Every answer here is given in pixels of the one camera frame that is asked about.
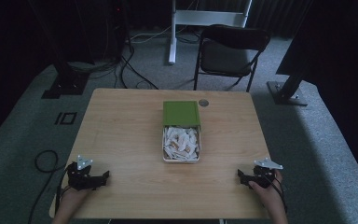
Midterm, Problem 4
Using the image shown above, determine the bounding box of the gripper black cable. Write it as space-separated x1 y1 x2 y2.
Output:
268 175 289 215
53 164 73 216

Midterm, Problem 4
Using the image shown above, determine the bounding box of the green box sleeve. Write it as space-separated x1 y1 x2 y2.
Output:
162 100 201 128

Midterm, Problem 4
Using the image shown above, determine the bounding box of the black looped floor cable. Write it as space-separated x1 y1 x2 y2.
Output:
27 149 63 224

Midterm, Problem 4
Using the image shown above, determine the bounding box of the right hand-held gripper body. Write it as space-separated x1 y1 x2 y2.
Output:
247 157 284 189

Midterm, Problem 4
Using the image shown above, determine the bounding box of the white metal desk frame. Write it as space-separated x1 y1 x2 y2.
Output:
168 0 254 65

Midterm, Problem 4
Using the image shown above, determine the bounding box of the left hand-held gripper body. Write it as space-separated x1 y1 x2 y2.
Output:
65 155 104 191

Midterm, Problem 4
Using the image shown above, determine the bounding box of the white drawer tray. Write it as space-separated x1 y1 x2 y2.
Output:
161 124 202 164

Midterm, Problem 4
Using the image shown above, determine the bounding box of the bundle of black floor cables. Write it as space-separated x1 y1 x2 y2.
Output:
69 40 160 91

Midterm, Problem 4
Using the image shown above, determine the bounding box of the black stand with base plate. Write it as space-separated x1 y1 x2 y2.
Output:
266 69 310 107
27 0 91 100

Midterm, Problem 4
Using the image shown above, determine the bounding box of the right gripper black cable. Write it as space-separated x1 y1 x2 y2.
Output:
268 175 289 215

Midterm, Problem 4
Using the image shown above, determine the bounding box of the white floor cable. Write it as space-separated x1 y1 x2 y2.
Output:
129 0 200 45

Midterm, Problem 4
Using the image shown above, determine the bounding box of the person's left hand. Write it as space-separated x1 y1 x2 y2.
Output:
59 186 91 213

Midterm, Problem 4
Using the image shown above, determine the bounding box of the person's right hand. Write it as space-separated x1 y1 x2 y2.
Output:
248 169 285 213

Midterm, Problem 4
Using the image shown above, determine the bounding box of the black folding chair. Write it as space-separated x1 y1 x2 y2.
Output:
193 23 271 93

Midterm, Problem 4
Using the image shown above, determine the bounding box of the pile of white packets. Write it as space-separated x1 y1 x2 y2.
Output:
163 126 200 161

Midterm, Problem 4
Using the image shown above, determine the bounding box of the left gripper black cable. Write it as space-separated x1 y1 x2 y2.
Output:
53 164 73 216

